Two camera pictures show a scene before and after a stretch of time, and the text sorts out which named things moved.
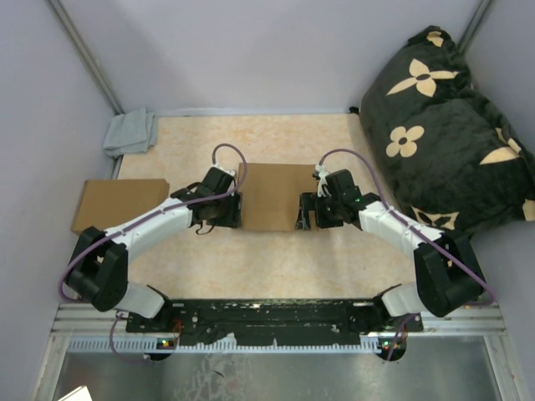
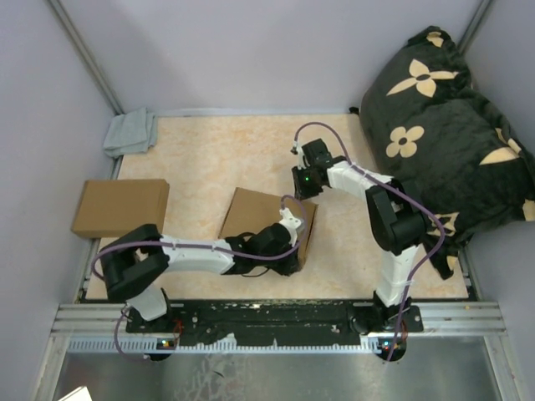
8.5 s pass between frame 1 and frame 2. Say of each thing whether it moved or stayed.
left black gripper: moved
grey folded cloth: stayed
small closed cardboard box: stayed
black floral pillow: stayed
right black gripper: moved
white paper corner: stayed
